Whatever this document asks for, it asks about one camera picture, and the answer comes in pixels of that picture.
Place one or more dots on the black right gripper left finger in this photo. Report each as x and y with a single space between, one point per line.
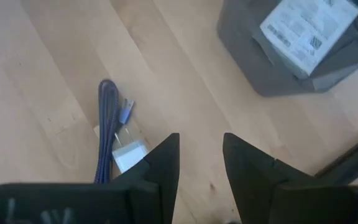
163 174

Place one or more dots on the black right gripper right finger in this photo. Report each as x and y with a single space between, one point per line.
259 186

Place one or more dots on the white wall charger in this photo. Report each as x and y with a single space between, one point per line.
129 155

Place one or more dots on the white labelled box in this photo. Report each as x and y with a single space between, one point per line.
306 34

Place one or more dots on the gray translucent bin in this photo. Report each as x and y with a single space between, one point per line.
259 68

